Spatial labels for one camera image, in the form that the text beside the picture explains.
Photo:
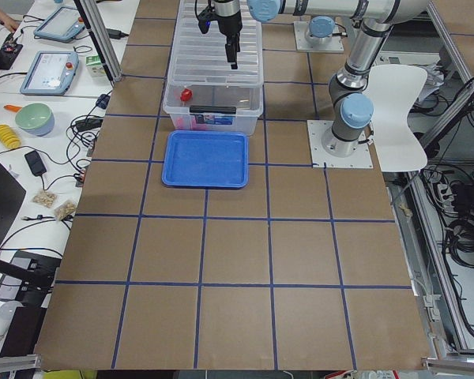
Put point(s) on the green white carton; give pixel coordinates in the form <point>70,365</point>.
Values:
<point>94,66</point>

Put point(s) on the yellow toy corn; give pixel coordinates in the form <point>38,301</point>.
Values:
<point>8,137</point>

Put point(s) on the white chair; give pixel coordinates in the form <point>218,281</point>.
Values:
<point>393,89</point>

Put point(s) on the toy carrot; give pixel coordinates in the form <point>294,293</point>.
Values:
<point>12,108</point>

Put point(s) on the blue plastic tray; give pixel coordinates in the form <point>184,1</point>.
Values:
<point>206,159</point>

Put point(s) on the black power adapter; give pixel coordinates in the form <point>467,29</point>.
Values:
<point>35,163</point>

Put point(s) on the clear plastic box lid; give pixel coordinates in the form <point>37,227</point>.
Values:
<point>200,59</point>

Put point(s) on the clear plastic storage box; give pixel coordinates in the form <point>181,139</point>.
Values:
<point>247,98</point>

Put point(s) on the green bowl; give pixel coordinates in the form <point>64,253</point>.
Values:
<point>36,118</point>

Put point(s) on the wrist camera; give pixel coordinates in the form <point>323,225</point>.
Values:
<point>204,19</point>

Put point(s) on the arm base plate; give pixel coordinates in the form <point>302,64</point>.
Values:
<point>329,152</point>
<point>307,41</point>

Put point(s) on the aluminium frame post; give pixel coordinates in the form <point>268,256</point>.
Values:
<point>95,26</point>

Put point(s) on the red block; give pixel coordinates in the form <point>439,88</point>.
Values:
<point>186,95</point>

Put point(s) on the teach pendant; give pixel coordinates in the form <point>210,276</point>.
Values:
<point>63,25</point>
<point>50,74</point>

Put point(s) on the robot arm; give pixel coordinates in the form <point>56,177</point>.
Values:
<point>321,27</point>
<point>352,109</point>

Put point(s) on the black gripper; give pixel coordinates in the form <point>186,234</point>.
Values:
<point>229,22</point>

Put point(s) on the black box latch handle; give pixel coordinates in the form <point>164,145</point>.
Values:
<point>198,109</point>

